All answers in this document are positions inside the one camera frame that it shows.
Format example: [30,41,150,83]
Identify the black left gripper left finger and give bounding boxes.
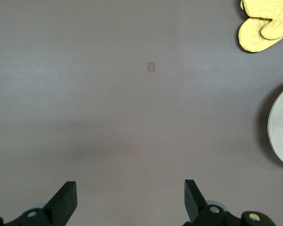
[0,180,78,226]

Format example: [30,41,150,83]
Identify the yellow quilted oven mitt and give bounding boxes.
[240,0,283,40]
[238,17,283,53]

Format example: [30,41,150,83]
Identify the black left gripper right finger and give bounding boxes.
[183,179,278,226]

